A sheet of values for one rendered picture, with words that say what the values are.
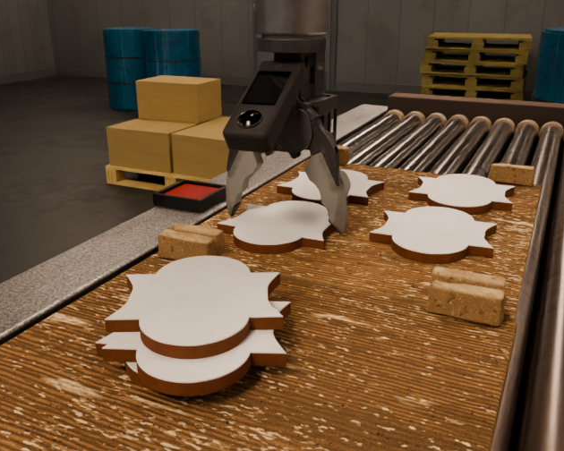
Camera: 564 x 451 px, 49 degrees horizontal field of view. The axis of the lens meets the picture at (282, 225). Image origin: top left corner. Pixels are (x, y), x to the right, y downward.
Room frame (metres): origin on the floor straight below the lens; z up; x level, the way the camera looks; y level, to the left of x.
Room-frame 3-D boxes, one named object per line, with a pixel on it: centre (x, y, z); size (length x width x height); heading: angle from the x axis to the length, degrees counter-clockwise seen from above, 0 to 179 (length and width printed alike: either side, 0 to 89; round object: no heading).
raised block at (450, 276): (0.47, -0.16, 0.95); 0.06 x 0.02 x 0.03; 66
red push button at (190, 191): (0.81, 0.12, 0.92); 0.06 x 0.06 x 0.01; 65
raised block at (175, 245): (0.56, 0.09, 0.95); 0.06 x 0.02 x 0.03; 65
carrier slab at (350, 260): (0.70, -0.12, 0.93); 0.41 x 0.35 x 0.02; 156
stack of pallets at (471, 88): (6.86, -2.10, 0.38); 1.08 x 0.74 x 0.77; 69
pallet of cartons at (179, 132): (4.02, 0.56, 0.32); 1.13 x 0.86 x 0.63; 76
